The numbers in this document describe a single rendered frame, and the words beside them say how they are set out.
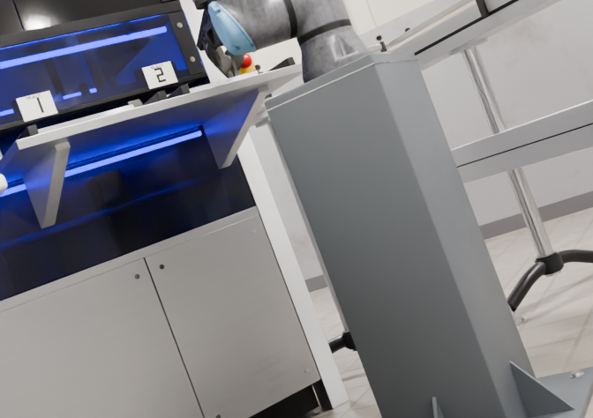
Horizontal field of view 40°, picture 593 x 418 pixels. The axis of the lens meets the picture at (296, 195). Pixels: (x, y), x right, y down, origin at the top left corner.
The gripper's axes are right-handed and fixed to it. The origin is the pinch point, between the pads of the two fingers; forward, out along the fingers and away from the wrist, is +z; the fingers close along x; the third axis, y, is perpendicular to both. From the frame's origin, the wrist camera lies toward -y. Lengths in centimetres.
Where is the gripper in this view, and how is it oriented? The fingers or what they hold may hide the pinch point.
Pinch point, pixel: (233, 78)
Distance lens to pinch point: 201.7
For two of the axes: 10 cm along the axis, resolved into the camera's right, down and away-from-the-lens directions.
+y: 4.8, -1.8, -8.6
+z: 3.5, 9.4, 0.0
